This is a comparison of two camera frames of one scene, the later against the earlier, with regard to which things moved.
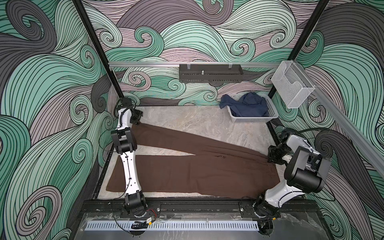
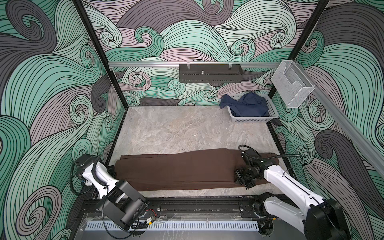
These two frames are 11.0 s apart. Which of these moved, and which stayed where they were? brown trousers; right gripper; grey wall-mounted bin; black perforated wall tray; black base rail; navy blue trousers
Moved: right gripper; brown trousers
Stayed: grey wall-mounted bin; black perforated wall tray; navy blue trousers; black base rail
